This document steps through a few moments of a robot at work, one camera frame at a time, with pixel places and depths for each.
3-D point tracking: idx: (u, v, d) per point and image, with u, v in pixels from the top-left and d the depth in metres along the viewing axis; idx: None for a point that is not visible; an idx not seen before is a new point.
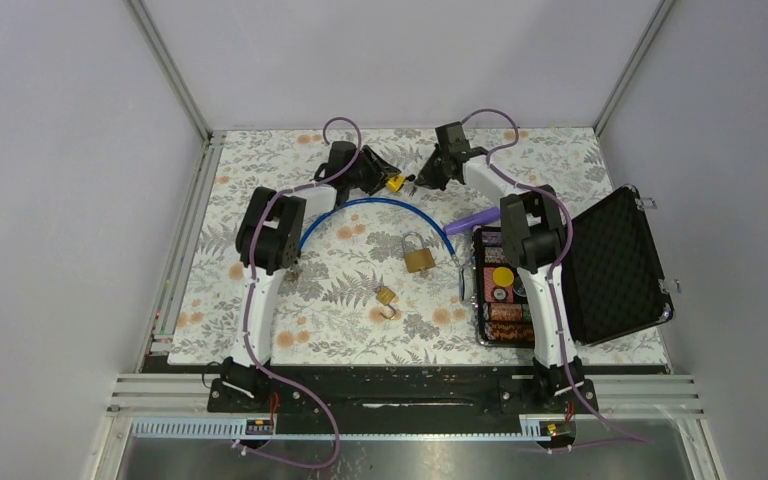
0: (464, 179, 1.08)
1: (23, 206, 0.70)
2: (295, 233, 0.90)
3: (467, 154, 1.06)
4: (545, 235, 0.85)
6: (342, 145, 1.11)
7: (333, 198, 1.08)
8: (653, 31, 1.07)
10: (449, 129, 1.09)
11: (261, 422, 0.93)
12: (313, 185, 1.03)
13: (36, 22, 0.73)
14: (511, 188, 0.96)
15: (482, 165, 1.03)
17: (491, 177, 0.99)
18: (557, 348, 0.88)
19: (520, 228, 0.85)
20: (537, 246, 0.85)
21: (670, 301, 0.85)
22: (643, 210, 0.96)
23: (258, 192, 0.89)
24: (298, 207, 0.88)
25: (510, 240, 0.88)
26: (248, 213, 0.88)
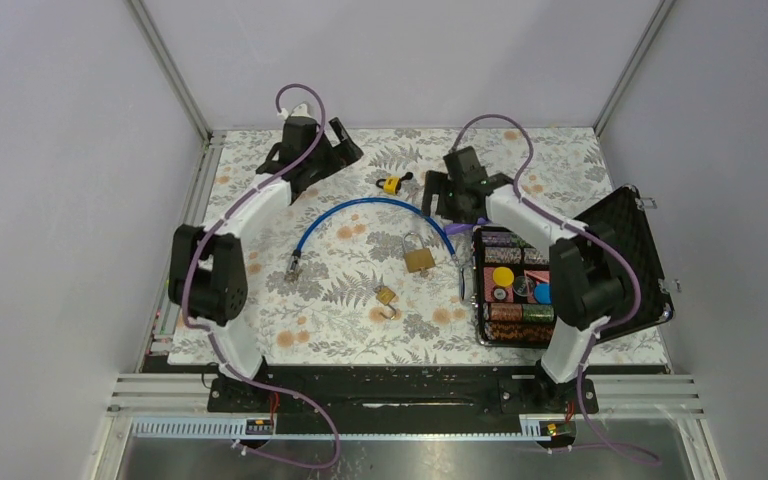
0: (490, 216, 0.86)
1: (23, 204, 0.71)
2: (238, 277, 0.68)
3: (488, 184, 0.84)
4: (606, 285, 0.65)
6: (303, 120, 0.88)
7: (291, 191, 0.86)
8: (653, 30, 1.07)
10: (461, 154, 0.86)
11: (261, 422, 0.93)
12: (254, 190, 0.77)
13: (36, 21, 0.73)
14: (558, 228, 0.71)
15: (510, 199, 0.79)
17: (526, 215, 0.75)
18: (572, 369, 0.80)
19: (578, 282, 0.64)
20: (600, 301, 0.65)
21: (670, 301, 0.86)
22: (643, 210, 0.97)
23: (180, 231, 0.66)
24: (233, 246, 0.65)
25: (560, 295, 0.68)
26: (173, 264, 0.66)
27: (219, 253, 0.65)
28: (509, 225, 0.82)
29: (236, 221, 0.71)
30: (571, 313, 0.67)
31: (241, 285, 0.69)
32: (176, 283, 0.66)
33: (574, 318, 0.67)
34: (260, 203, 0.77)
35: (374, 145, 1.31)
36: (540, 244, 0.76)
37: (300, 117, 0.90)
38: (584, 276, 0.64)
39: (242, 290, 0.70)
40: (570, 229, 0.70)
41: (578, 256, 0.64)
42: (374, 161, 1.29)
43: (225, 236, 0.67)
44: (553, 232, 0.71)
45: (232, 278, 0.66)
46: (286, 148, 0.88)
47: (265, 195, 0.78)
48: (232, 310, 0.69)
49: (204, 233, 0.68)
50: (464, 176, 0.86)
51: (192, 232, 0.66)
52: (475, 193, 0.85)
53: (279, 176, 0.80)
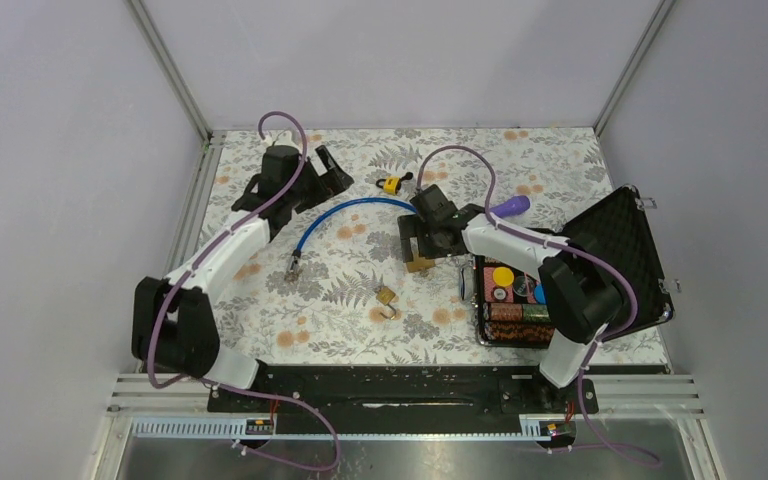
0: (470, 248, 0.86)
1: (24, 203, 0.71)
2: (205, 331, 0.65)
3: (462, 216, 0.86)
4: (602, 294, 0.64)
6: (283, 150, 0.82)
7: (267, 230, 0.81)
8: (653, 30, 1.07)
10: (428, 194, 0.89)
11: (261, 422, 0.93)
12: (226, 232, 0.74)
13: (36, 22, 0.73)
14: (542, 248, 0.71)
15: (487, 228, 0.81)
17: (508, 240, 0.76)
18: (574, 372, 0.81)
19: (574, 298, 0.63)
20: (601, 311, 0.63)
21: (670, 301, 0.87)
22: (642, 211, 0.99)
23: (143, 284, 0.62)
24: (199, 301, 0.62)
25: (560, 313, 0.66)
26: (137, 319, 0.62)
27: (184, 309, 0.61)
28: (492, 254, 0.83)
29: (204, 271, 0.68)
30: (576, 331, 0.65)
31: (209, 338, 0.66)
32: (140, 339, 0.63)
33: (580, 335, 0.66)
34: (232, 248, 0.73)
35: (374, 145, 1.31)
36: (527, 268, 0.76)
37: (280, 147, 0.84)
38: (579, 290, 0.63)
39: (211, 341, 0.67)
40: (553, 246, 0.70)
41: (568, 271, 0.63)
42: (374, 160, 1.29)
43: (192, 290, 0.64)
44: (537, 252, 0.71)
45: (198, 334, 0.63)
46: (266, 182, 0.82)
47: (238, 237, 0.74)
48: (201, 364, 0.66)
49: (170, 285, 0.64)
50: (433, 216, 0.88)
51: (156, 285, 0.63)
52: (449, 229, 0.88)
53: (255, 214, 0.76)
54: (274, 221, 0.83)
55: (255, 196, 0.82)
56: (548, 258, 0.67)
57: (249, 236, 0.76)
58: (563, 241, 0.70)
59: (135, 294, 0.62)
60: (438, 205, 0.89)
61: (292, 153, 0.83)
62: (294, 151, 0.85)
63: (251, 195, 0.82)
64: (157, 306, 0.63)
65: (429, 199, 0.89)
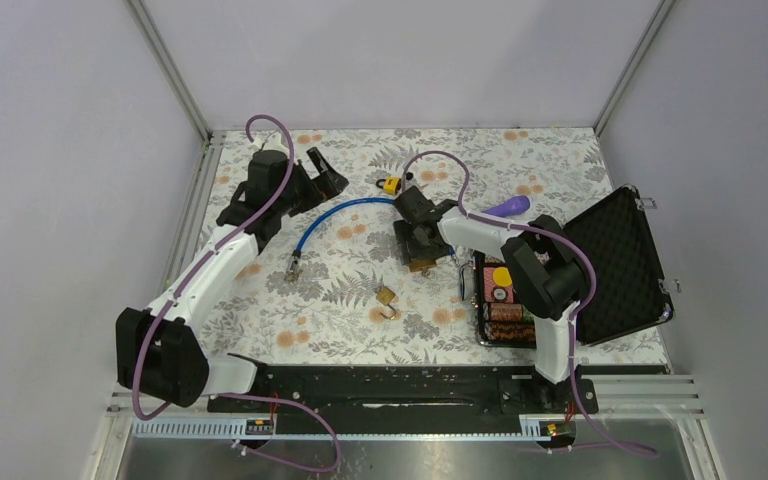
0: (447, 238, 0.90)
1: (23, 204, 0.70)
2: (192, 362, 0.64)
3: (438, 212, 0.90)
4: (563, 271, 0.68)
6: (270, 158, 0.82)
7: (254, 243, 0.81)
8: (653, 30, 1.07)
10: (407, 195, 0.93)
11: (261, 422, 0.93)
12: (211, 251, 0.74)
13: (35, 21, 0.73)
14: (506, 231, 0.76)
15: (459, 218, 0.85)
17: (475, 226, 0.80)
18: (565, 366, 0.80)
19: (534, 273, 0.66)
20: (562, 287, 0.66)
21: (670, 301, 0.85)
22: (643, 210, 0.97)
23: (125, 318, 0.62)
24: (182, 334, 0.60)
25: (523, 291, 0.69)
26: (121, 351, 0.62)
27: (166, 342, 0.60)
28: (467, 244, 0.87)
29: (187, 298, 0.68)
30: (541, 307, 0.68)
31: (196, 367, 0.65)
32: (126, 370, 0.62)
33: (544, 311, 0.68)
34: (216, 270, 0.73)
35: (374, 145, 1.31)
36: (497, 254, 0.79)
37: (266, 155, 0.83)
38: (539, 265, 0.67)
39: (199, 371, 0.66)
40: (516, 228, 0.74)
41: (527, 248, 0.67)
42: (374, 160, 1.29)
43: (175, 322, 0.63)
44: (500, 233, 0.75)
45: (183, 367, 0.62)
46: (252, 190, 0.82)
47: (226, 253, 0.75)
48: (188, 394, 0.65)
49: (153, 317, 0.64)
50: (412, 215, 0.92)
51: (139, 316, 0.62)
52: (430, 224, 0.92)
53: (241, 230, 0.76)
54: (262, 231, 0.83)
55: (242, 204, 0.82)
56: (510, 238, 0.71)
57: (236, 251, 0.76)
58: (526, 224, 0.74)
59: (118, 327, 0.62)
60: (417, 204, 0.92)
61: (277, 162, 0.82)
62: (281, 158, 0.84)
63: (239, 205, 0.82)
64: (141, 337, 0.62)
65: (408, 200, 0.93)
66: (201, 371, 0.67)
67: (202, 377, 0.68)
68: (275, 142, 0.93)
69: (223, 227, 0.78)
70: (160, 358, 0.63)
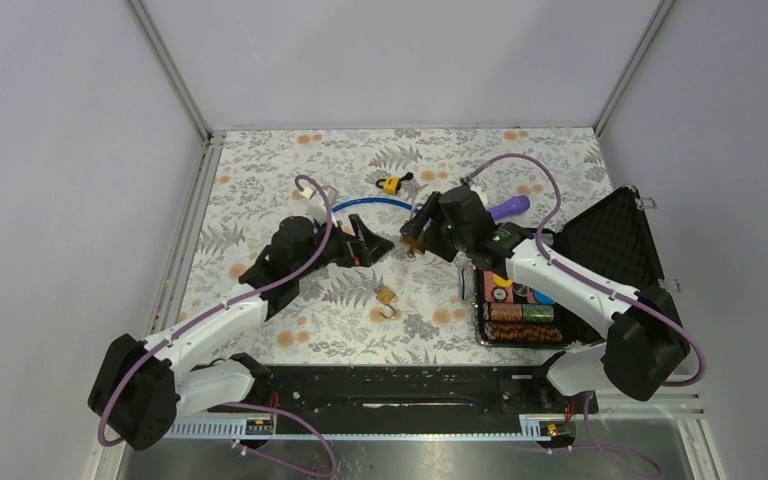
0: (510, 274, 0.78)
1: (23, 202, 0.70)
2: (162, 406, 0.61)
3: (506, 241, 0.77)
4: (666, 349, 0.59)
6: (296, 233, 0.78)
7: (264, 309, 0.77)
8: (653, 30, 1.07)
10: (466, 205, 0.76)
11: (261, 422, 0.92)
12: (222, 305, 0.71)
13: (36, 23, 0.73)
14: (608, 298, 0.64)
15: (539, 261, 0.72)
17: (563, 281, 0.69)
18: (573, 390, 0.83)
19: (642, 359, 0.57)
20: (665, 372, 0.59)
21: None
22: (643, 210, 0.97)
23: (117, 345, 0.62)
24: (162, 377, 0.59)
25: (617, 369, 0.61)
26: (103, 373, 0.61)
27: (144, 380, 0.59)
28: (538, 286, 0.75)
29: (182, 344, 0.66)
30: (638, 386, 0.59)
31: (163, 414, 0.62)
32: (99, 393, 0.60)
33: (641, 390, 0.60)
34: (220, 321, 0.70)
35: (374, 145, 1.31)
36: (583, 313, 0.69)
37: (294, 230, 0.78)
38: (650, 351, 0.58)
39: (165, 419, 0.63)
40: (622, 299, 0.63)
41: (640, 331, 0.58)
42: (374, 160, 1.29)
43: (163, 361, 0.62)
44: (603, 303, 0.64)
45: (151, 409, 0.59)
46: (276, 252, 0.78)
47: (235, 312, 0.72)
48: (145, 439, 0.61)
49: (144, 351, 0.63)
50: (469, 229, 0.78)
51: (132, 346, 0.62)
52: (486, 249, 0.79)
53: (258, 292, 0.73)
54: (276, 299, 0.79)
55: (265, 268, 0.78)
56: (618, 315, 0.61)
57: (245, 312, 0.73)
58: (633, 295, 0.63)
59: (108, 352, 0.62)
60: (474, 219, 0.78)
61: (303, 238, 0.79)
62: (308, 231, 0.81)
63: (260, 267, 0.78)
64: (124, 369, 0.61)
65: (468, 212, 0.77)
66: (167, 418, 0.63)
67: (164, 427, 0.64)
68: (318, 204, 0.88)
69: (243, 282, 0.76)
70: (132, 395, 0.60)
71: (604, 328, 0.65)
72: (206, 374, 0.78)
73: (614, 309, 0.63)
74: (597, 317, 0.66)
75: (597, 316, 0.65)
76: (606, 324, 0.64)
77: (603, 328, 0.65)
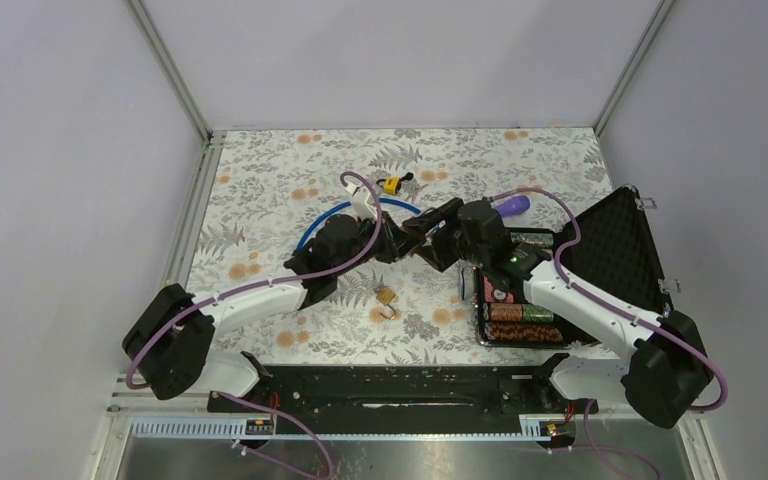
0: (526, 296, 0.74)
1: (23, 203, 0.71)
2: (192, 361, 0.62)
3: (524, 263, 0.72)
4: (689, 375, 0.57)
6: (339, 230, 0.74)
7: (300, 300, 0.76)
8: (652, 30, 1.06)
10: (485, 224, 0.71)
11: (261, 422, 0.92)
12: (265, 281, 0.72)
13: (37, 24, 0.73)
14: (630, 325, 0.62)
15: (558, 284, 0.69)
17: (585, 306, 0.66)
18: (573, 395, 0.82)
19: (666, 388, 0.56)
20: (687, 399, 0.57)
21: (670, 302, 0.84)
22: (643, 210, 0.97)
23: (167, 291, 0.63)
24: (202, 333, 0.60)
25: (638, 396, 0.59)
26: (147, 315, 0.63)
27: (185, 333, 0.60)
28: (555, 309, 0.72)
29: (225, 306, 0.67)
30: (661, 413, 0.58)
31: (191, 370, 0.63)
32: (139, 333, 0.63)
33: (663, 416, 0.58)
34: (265, 297, 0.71)
35: (374, 145, 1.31)
36: (601, 336, 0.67)
37: (338, 227, 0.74)
38: (673, 379, 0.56)
39: (191, 375, 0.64)
40: (645, 326, 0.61)
41: (664, 359, 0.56)
42: (374, 160, 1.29)
43: (206, 317, 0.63)
44: (625, 329, 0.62)
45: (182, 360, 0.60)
46: (319, 246, 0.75)
47: (275, 292, 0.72)
48: (169, 389, 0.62)
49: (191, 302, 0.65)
50: (486, 247, 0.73)
51: (178, 296, 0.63)
52: (504, 272, 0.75)
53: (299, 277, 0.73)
54: (313, 293, 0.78)
55: (307, 261, 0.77)
56: (641, 343, 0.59)
57: (284, 294, 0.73)
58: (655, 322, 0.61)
59: (157, 295, 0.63)
60: (493, 238, 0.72)
61: (346, 236, 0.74)
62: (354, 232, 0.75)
63: (303, 257, 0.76)
64: (170, 314, 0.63)
65: (487, 232, 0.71)
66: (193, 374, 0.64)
67: (188, 383, 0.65)
68: (363, 200, 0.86)
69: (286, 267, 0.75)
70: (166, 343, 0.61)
71: (625, 355, 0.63)
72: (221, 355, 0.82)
73: (637, 336, 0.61)
74: (619, 343, 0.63)
75: (619, 343, 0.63)
76: (628, 352, 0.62)
77: (624, 354, 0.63)
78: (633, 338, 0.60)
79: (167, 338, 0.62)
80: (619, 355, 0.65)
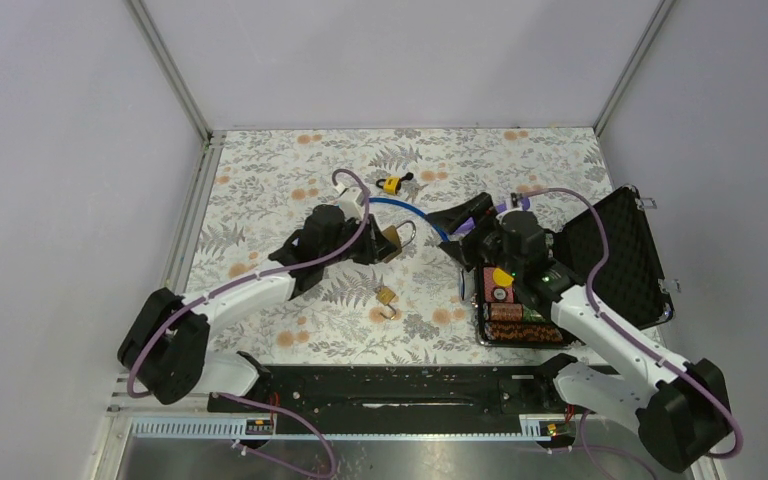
0: (552, 317, 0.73)
1: (23, 203, 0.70)
2: (190, 362, 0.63)
3: (556, 284, 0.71)
4: (708, 424, 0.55)
6: (327, 217, 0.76)
7: (291, 288, 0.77)
8: (652, 30, 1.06)
10: (528, 240, 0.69)
11: (261, 422, 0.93)
12: (253, 275, 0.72)
13: (37, 23, 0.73)
14: (655, 364, 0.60)
15: (586, 310, 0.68)
17: (612, 336, 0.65)
18: (574, 400, 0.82)
19: (683, 433, 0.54)
20: (703, 449, 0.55)
21: (670, 302, 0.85)
22: (643, 210, 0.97)
23: (155, 295, 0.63)
24: (196, 333, 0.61)
25: (652, 434, 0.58)
26: (138, 323, 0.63)
27: (180, 335, 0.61)
28: (580, 335, 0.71)
29: (217, 303, 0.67)
30: (672, 457, 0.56)
31: (190, 369, 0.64)
32: (133, 342, 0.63)
33: (675, 460, 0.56)
34: (254, 291, 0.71)
35: (374, 145, 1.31)
36: (624, 371, 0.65)
37: (328, 215, 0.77)
38: (689, 424, 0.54)
39: (192, 373, 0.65)
40: (670, 369, 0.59)
41: (685, 405, 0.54)
42: (374, 160, 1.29)
43: (196, 316, 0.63)
44: (649, 369, 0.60)
45: (181, 362, 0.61)
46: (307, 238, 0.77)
47: (264, 284, 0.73)
48: (171, 393, 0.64)
49: (181, 304, 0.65)
50: (523, 261, 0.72)
51: (168, 299, 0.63)
52: (533, 288, 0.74)
53: (287, 269, 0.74)
54: (302, 282, 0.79)
55: (293, 252, 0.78)
56: (663, 385, 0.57)
57: (274, 285, 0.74)
58: (681, 367, 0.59)
59: (146, 301, 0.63)
60: (532, 254, 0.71)
61: (334, 221, 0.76)
62: (340, 217, 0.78)
63: (290, 249, 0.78)
64: (162, 319, 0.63)
65: (529, 247, 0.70)
66: (194, 372, 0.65)
67: (190, 383, 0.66)
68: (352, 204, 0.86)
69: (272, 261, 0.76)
70: (163, 347, 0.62)
71: (645, 394, 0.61)
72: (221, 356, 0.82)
73: (660, 377, 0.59)
74: (639, 381, 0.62)
75: (640, 381, 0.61)
76: (647, 391, 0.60)
77: (643, 393, 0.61)
78: (655, 379, 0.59)
79: (164, 341, 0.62)
80: (640, 394, 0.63)
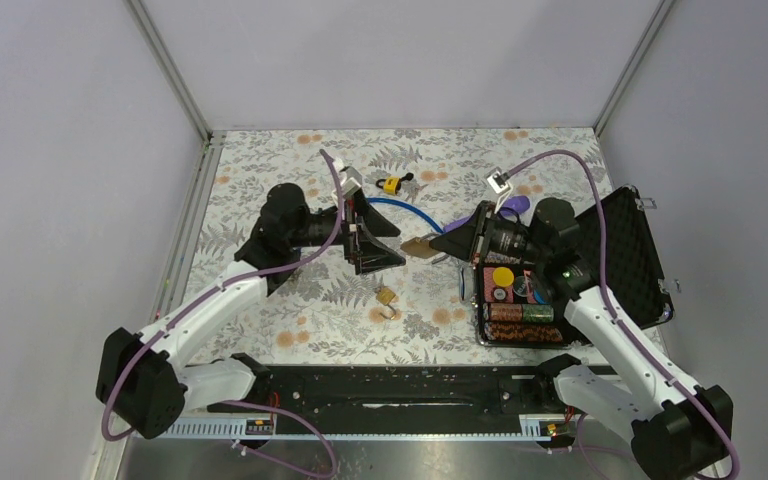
0: (567, 314, 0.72)
1: (22, 203, 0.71)
2: (169, 393, 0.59)
3: (575, 280, 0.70)
4: (705, 447, 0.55)
6: (287, 203, 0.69)
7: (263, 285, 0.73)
8: (652, 30, 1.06)
10: (563, 232, 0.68)
11: (261, 422, 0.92)
12: (216, 287, 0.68)
13: (36, 26, 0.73)
14: (665, 382, 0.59)
15: (603, 315, 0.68)
17: (625, 344, 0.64)
18: (569, 400, 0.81)
19: (680, 453, 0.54)
20: (694, 468, 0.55)
21: (670, 301, 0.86)
22: (643, 210, 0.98)
23: (116, 335, 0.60)
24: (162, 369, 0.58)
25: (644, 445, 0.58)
26: (103, 366, 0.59)
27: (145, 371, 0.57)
28: (591, 336, 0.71)
29: (179, 333, 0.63)
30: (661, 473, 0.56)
31: (172, 400, 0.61)
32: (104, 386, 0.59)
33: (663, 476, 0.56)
34: (218, 306, 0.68)
35: (374, 145, 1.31)
36: (629, 381, 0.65)
37: (285, 199, 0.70)
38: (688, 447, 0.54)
39: (177, 402, 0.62)
40: (678, 389, 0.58)
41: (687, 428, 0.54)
42: (374, 160, 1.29)
43: (160, 355, 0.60)
44: (657, 385, 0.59)
45: (157, 395, 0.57)
46: (270, 234, 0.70)
47: (230, 294, 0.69)
48: (158, 425, 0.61)
49: (141, 343, 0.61)
50: (548, 252, 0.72)
51: (128, 339, 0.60)
52: (551, 282, 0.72)
53: (255, 274, 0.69)
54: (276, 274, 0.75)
55: (262, 242, 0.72)
56: (668, 404, 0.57)
57: (242, 291, 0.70)
58: (691, 390, 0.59)
59: (108, 342, 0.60)
60: (559, 248, 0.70)
61: (292, 209, 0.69)
62: (301, 201, 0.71)
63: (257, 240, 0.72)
64: (126, 358, 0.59)
65: (559, 240, 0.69)
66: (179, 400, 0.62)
67: (177, 411, 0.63)
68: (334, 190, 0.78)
69: (238, 261, 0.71)
70: (133, 385, 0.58)
71: (647, 408, 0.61)
72: (206, 370, 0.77)
73: (667, 396, 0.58)
74: (644, 394, 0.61)
75: (645, 395, 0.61)
76: (651, 407, 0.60)
77: (646, 407, 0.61)
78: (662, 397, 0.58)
79: (134, 379, 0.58)
80: (640, 405, 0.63)
